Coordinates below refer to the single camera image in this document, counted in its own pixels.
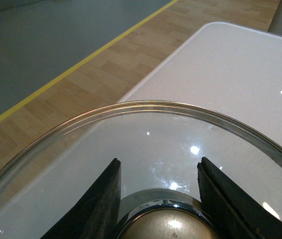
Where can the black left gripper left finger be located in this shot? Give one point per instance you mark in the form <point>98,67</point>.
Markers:
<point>95,215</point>

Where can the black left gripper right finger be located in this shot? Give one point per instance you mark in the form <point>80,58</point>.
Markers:
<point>236,214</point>

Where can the glass pot lid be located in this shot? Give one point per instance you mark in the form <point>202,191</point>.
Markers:
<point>159,145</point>

